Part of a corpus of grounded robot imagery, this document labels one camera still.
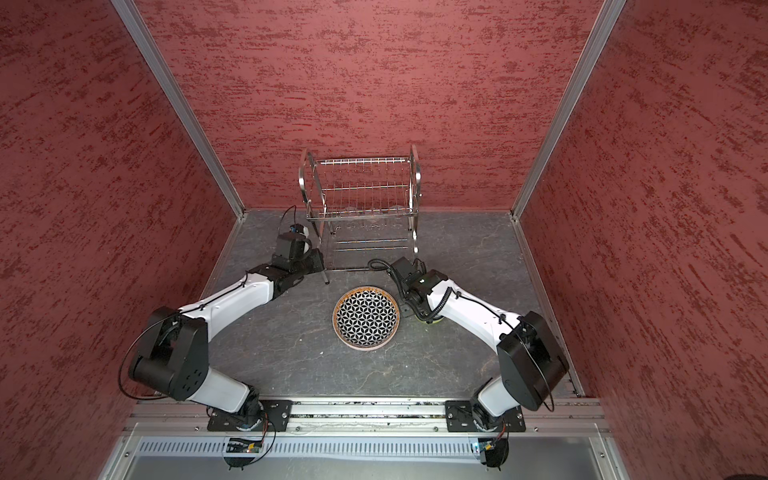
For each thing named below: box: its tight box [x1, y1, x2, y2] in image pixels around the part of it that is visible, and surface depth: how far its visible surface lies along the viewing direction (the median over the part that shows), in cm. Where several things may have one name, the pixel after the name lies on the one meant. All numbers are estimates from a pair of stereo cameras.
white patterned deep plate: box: [332, 286, 401, 351], surface depth 91 cm
